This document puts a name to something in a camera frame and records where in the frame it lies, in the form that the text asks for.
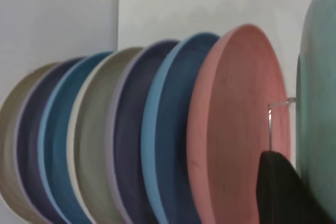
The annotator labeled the metal wire plate rack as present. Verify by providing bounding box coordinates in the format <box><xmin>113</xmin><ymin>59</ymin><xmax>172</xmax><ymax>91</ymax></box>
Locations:
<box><xmin>267</xmin><ymin>98</ymin><xmax>298</xmax><ymax>152</ymax></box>

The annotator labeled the pink plate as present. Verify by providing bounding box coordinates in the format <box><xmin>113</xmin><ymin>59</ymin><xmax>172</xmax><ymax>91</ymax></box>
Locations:
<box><xmin>186</xmin><ymin>23</ymin><xmax>292</xmax><ymax>224</ymax></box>

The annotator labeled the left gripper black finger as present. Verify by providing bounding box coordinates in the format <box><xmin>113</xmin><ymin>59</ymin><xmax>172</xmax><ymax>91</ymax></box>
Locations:
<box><xmin>253</xmin><ymin>150</ymin><xmax>336</xmax><ymax>224</ymax></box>

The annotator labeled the purple plate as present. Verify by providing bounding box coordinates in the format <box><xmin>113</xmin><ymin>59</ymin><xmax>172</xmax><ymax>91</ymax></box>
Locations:
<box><xmin>14</xmin><ymin>56</ymin><xmax>87</xmax><ymax>224</ymax></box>
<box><xmin>109</xmin><ymin>39</ymin><xmax>180</xmax><ymax>224</ymax></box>

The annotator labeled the beige plate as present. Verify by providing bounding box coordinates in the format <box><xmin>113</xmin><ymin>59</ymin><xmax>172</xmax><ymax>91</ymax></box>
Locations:
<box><xmin>65</xmin><ymin>46</ymin><xmax>144</xmax><ymax>224</ymax></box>
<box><xmin>0</xmin><ymin>61</ymin><xmax>62</xmax><ymax>224</ymax></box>

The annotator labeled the blue plate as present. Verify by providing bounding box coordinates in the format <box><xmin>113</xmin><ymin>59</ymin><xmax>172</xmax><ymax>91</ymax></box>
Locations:
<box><xmin>140</xmin><ymin>32</ymin><xmax>221</xmax><ymax>224</ymax></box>
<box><xmin>36</xmin><ymin>50</ymin><xmax>115</xmax><ymax>224</ymax></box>

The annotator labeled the green plate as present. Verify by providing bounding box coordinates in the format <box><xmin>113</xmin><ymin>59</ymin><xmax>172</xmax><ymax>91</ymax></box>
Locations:
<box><xmin>296</xmin><ymin>0</ymin><xmax>336</xmax><ymax>224</ymax></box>

